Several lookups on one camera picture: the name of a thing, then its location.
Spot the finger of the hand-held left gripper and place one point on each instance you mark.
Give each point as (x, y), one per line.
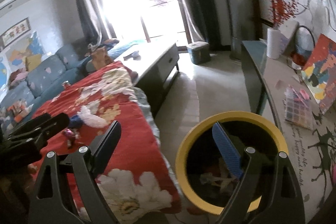
(34, 123)
(56, 128)

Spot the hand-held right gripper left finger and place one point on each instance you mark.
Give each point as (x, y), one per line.
(107, 142)

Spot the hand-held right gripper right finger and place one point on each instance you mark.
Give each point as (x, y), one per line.
(227, 150)

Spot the small pink toy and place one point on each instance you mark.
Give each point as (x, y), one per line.
(69, 136)

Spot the white and yellow wrapper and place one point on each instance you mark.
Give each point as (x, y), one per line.
(219, 182)

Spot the yellow rimmed black bin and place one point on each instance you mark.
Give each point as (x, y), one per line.
(189, 134)

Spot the orange patterned cloth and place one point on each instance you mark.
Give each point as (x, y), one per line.
(18, 111)

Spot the red floral blanket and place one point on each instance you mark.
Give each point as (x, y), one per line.
(136, 150)

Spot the blue sofa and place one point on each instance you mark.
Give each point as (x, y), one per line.
(44, 77)

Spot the pile of clothes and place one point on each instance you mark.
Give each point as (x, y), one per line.
(17, 77)

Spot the world map poster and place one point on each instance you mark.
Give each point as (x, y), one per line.
(4, 71)

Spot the yellow cushion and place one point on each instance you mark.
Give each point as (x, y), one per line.
(34, 62)

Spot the country map poster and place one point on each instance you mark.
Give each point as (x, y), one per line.
(27, 47)

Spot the clear bead organiser box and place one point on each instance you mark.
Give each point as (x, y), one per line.
(298, 108)

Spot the brown paper bag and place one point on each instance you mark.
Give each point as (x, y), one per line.
(101, 58)

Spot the dark television cabinet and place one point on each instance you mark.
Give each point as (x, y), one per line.
(275, 77)

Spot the framed calligraphy picture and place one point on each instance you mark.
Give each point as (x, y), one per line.
(15, 32)

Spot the grey coffee table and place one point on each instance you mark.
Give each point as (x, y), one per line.
(155, 56)

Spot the blue storage stool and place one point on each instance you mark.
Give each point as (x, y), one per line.
(198, 53)

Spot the white vase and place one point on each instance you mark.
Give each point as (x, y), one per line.
(273, 43)

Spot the dark grey curtain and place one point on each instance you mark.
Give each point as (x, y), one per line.
(202, 3)
(84, 8)

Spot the colourful painting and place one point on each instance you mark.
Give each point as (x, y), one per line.
(321, 71)

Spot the grey board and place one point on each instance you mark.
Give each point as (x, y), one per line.
(288, 35)

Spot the grey tower air conditioner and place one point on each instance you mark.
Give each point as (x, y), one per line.
(241, 3)

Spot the red berry branches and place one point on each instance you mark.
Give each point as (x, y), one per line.
(283, 10)

